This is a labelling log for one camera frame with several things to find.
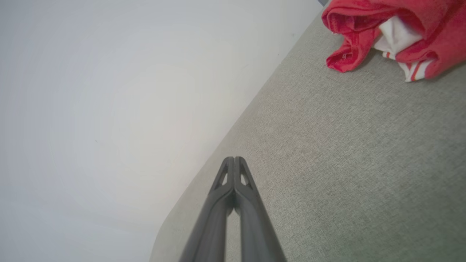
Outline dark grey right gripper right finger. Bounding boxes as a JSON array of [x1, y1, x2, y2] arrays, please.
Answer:
[[234, 156, 288, 262]]

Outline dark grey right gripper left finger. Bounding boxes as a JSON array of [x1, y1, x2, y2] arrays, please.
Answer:
[[178, 156, 236, 262]]

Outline red and white basketball jersey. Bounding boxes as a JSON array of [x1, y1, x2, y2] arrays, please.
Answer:
[[321, 0, 466, 83]]

